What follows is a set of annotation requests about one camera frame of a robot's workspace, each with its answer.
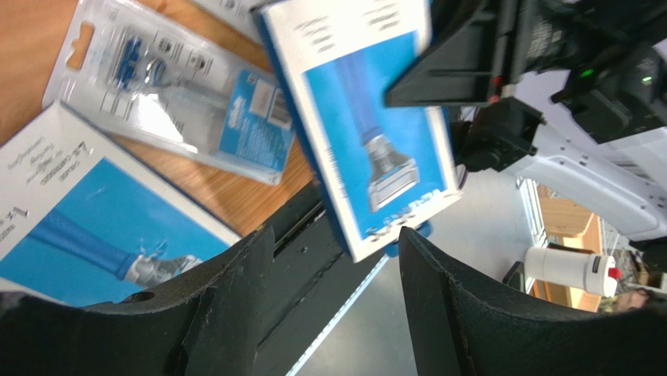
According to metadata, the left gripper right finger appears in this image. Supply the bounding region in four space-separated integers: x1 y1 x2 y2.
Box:
398 227 666 375

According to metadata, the clear blister razor pack left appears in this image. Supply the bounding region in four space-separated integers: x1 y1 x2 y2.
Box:
42 1 294 186

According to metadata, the white blue Harry's box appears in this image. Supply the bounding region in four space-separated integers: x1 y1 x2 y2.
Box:
1 103 240 306
252 0 462 262

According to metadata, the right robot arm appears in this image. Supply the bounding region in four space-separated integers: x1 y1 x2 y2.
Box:
384 1 666 251

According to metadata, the clear blister razor pack right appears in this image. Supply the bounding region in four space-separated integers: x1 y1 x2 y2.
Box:
193 0 263 45

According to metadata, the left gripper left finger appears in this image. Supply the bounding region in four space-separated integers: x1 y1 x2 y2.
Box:
1 226 275 375

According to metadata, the clear blister razor pack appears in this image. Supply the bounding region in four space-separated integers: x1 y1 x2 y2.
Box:
42 1 294 186
193 0 263 45

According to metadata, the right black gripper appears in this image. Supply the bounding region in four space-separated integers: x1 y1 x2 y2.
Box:
384 0 575 107

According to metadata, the white cylinder red cap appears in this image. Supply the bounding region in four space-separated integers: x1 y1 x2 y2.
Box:
524 247 622 298

